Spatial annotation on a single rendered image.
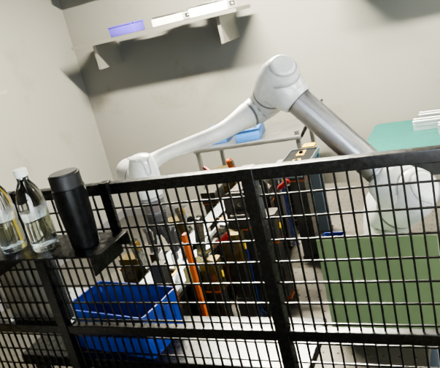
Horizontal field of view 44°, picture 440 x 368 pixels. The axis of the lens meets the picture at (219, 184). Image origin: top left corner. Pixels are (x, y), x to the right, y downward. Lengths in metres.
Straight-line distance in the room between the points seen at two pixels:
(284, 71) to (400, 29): 2.83
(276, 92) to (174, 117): 3.54
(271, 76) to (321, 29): 2.88
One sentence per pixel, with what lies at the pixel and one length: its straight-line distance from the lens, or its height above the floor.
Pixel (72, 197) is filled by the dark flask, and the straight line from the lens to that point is 1.23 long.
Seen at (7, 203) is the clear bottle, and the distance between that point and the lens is 1.39.
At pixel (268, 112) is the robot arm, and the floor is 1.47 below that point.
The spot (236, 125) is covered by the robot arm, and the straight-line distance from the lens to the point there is 2.03.
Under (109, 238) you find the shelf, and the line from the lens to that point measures 1.30.
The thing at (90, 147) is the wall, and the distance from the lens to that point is 5.79.
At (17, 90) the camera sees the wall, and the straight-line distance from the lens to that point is 5.18.
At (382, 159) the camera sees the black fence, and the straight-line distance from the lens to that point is 1.06.
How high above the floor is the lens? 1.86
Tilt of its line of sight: 17 degrees down
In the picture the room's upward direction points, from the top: 14 degrees counter-clockwise
